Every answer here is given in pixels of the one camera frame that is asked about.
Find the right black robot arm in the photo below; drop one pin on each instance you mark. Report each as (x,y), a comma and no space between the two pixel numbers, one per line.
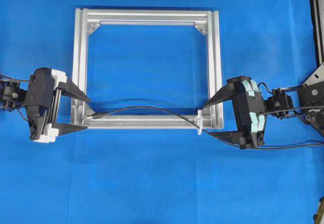
(304,102)

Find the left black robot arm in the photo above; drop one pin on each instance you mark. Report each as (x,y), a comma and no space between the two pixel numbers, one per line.
(13,92)

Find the left gripper body white rail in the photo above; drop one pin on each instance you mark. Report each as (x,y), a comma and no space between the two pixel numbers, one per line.
(38,103)

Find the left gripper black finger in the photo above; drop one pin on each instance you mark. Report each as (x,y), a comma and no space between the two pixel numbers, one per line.
(64,128)
(71,90)

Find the aluminium extrusion square frame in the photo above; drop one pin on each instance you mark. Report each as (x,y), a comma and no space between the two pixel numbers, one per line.
(147,69)

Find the black stand right edge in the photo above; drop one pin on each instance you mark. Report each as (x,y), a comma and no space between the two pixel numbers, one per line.
(316,7)

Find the yellowish object bottom right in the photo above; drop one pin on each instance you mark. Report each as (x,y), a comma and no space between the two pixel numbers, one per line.
(318,217)

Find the right gripper body teal pads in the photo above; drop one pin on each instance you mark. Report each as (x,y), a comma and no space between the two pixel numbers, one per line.
(248,107)

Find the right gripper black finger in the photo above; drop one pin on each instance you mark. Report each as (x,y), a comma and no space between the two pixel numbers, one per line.
(229,137)
(224,94)

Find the white string loop holder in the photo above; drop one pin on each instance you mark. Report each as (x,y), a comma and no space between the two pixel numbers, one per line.
(198,120)

